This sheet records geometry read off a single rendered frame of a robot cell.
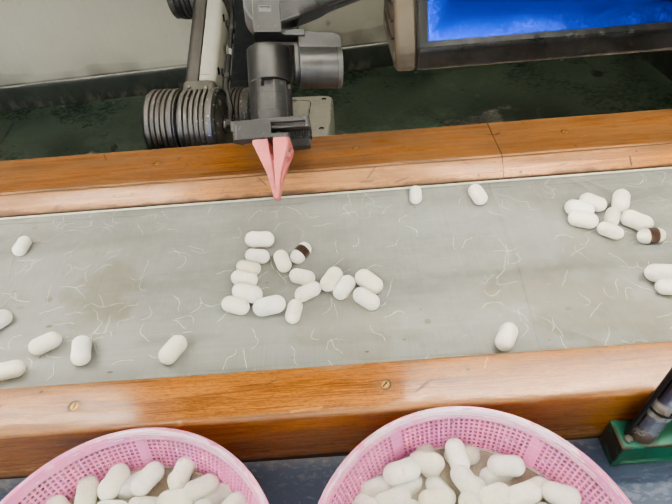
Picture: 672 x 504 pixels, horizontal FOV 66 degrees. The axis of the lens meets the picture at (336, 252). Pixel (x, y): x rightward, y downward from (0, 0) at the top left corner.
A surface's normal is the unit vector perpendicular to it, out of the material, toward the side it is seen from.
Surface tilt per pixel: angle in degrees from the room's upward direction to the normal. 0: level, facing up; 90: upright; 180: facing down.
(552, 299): 0
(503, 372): 0
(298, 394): 0
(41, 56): 88
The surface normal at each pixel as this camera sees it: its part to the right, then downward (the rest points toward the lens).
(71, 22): 0.12, 0.70
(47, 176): -0.06, -0.70
